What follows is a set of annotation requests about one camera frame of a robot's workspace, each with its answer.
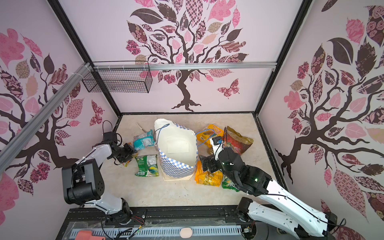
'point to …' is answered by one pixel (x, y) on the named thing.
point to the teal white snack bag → (140, 142)
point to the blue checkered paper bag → (177, 149)
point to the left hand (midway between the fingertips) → (135, 154)
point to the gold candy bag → (237, 142)
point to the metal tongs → (141, 127)
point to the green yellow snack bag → (227, 184)
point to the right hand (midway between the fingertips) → (208, 151)
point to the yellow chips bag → (207, 178)
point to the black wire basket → (121, 80)
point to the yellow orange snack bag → (208, 133)
